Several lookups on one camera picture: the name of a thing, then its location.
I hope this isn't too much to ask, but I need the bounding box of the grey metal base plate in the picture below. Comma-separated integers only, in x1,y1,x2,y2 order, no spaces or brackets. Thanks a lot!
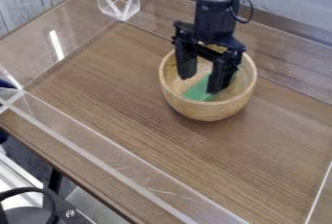
56,197,96,224

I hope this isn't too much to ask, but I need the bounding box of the green rectangular block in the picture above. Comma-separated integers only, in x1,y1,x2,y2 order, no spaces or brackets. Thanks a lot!
182,74,224,102

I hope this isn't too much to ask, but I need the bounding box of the clear acrylic corner bracket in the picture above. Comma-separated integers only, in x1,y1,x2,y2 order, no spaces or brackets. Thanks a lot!
97,0,141,21

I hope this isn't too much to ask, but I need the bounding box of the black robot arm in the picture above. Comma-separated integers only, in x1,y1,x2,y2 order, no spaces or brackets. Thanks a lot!
172,0,253,94

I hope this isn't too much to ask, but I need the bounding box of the blue object at left edge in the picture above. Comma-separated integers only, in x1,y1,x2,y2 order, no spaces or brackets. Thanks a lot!
0,79,16,89

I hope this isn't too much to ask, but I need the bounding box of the clear acrylic front wall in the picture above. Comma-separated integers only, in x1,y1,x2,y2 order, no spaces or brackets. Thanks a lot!
0,69,249,224

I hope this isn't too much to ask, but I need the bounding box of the black cable loop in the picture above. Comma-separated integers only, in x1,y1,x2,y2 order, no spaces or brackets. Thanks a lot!
0,186,61,224

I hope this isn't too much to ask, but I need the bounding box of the light wooden bowl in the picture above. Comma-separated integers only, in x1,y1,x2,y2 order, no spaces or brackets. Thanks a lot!
158,50,258,121

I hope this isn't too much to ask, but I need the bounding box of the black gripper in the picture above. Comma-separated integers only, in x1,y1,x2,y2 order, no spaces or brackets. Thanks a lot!
172,21,246,94

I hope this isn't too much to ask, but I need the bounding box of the black table leg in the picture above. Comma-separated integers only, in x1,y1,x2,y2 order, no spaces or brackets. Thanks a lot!
48,169,62,193

